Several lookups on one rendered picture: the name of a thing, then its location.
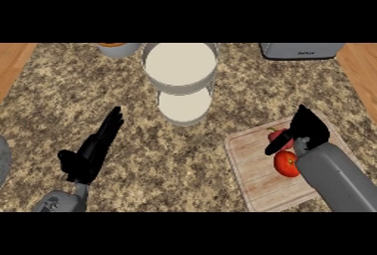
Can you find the grey round object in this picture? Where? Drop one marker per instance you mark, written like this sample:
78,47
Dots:
3,159

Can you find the grey bowl with orange contents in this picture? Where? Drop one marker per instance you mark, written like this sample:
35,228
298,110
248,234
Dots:
116,49

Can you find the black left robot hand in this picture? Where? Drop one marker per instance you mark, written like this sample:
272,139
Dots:
93,149

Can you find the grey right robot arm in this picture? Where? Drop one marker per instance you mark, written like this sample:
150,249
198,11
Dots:
338,179

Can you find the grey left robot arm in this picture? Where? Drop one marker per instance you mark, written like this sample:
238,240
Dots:
63,199

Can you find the red bell pepper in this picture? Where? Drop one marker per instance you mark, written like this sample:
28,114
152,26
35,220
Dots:
278,136

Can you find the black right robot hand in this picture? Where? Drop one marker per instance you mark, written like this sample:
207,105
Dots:
306,127

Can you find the red tomato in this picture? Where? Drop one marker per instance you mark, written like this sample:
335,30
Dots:
285,163

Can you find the pale wooden cutting board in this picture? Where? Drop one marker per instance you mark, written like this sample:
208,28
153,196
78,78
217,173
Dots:
264,176

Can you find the grey toaster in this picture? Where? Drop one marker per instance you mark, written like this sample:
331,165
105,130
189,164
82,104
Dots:
300,50

